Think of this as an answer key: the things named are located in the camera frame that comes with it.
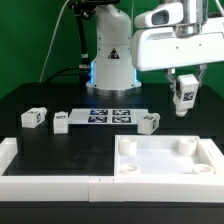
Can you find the white square tabletop tray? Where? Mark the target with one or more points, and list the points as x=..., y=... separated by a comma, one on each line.
x=163, y=154

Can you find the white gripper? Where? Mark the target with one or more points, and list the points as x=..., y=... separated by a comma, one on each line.
x=177, y=34

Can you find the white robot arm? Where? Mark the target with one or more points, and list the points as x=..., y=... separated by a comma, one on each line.
x=112, y=70

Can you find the white marker base plate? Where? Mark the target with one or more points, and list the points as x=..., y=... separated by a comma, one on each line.
x=106, y=116

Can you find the white U-shaped fence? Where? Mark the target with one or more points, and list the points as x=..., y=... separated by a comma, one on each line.
x=122, y=188

